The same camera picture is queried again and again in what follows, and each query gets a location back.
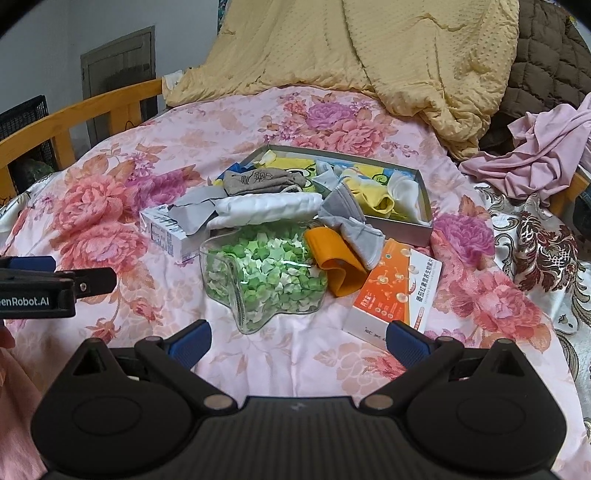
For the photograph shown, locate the jar of green paper stars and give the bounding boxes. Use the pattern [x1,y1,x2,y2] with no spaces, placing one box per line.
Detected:
[199,221,328,335]

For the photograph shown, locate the cartoon picture box tray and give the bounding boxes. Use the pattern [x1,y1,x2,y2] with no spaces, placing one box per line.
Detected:
[228,144,433,247]

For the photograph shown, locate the brown quilted jacket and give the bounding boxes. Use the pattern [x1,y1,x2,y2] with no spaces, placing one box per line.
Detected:
[480,0,590,155]

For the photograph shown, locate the white blue small box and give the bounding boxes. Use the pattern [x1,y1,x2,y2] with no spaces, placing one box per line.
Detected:
[139,205,208,262]

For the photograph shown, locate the striped pastel sock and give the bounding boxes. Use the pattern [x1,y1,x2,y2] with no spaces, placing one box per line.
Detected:
[339,168,394,218]

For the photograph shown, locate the grey drawstring pouch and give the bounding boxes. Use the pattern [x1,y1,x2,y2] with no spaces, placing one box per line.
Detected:
[222,168,307,196]

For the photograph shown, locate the pink garment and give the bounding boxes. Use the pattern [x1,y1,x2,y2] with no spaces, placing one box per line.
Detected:
[459,96,590,202]

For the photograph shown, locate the black crate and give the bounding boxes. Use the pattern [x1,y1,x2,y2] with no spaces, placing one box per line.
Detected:
[1,95,58,194]

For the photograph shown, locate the blue denim jeans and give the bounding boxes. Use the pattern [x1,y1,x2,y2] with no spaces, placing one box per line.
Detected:
[573,185,591,233]

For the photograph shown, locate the pink floral bed sheet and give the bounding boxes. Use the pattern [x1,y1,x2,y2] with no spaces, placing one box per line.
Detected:
[4,87,577,408]

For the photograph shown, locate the orange white medicine box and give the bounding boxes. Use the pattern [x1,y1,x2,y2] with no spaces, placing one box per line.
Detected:
[344,239,442,349]

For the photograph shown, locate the brocade patterned bedspread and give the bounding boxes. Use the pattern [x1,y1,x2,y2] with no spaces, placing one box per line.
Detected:
[475,184,591,398]

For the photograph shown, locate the wooden bed rail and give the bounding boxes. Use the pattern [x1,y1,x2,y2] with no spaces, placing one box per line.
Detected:
[0,79,162,201]

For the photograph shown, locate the yellow quilted blanket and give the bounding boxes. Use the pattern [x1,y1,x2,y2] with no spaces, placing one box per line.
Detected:
[163,1,520,160]

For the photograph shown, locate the orange strap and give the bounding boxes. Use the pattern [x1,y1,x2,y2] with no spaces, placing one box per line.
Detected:
[303,226,370,298]

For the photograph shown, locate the white folded cloth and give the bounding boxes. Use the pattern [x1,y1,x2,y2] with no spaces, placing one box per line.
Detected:
[206,192,324,230]

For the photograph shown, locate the white cloth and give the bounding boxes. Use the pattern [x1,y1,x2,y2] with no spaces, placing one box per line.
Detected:
[387,172,423,223]
[206,192,324,230]

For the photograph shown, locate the grey door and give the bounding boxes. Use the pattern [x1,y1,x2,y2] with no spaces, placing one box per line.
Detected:
[80,26,158,146]

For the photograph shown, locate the grey face mask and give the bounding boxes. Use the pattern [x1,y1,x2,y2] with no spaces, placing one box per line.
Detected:
[318,183,386,271]

